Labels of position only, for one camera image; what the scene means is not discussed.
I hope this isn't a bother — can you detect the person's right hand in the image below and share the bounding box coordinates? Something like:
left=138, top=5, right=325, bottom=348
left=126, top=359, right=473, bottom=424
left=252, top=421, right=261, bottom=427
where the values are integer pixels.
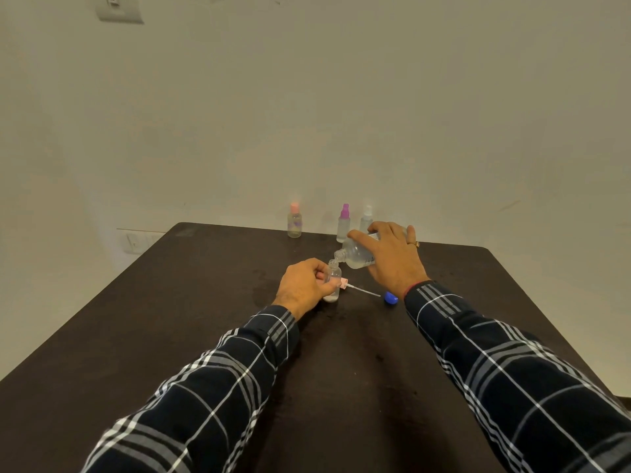
left=347, top=221, right=431, bottom=299

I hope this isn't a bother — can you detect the person's left hand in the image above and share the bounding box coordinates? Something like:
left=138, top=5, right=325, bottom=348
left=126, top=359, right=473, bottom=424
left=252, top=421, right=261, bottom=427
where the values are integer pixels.
left=272, top=258, right=340, bottom=321

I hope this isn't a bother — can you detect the small clear spray bottle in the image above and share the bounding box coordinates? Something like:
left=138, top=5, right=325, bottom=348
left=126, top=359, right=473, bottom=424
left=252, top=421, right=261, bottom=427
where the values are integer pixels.
left=323, top=259, right=342, bottom=303

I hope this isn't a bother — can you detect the large clear refill bottle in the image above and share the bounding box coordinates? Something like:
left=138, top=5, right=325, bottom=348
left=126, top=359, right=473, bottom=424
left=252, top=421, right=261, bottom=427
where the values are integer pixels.
left=334, top=231, right=383, bottom=270

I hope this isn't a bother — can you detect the person's left forearm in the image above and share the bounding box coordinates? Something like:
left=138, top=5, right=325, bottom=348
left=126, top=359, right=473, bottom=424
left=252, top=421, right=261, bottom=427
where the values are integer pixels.
left=81, top=305, right=300, bottom=473

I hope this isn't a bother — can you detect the person's right forearm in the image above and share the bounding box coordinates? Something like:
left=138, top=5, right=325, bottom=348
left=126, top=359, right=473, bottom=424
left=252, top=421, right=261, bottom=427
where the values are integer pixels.
left=404, top=281, right=631, bottom=473

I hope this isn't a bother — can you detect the pink spray pump with tube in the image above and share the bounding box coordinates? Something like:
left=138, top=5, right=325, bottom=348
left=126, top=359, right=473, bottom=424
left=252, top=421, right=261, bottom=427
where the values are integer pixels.
left=339, top=278, right=382, bottom=298

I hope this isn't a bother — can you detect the white wall socket plate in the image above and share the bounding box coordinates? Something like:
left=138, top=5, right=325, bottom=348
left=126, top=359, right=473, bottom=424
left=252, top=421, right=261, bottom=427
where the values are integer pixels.
left=117, top=229, right=166, bottom=256

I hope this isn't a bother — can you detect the white wall switch plate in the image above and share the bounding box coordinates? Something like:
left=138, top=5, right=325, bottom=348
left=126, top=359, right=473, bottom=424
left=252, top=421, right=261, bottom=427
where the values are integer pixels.
left=96, top=0, right=145, bottom=24

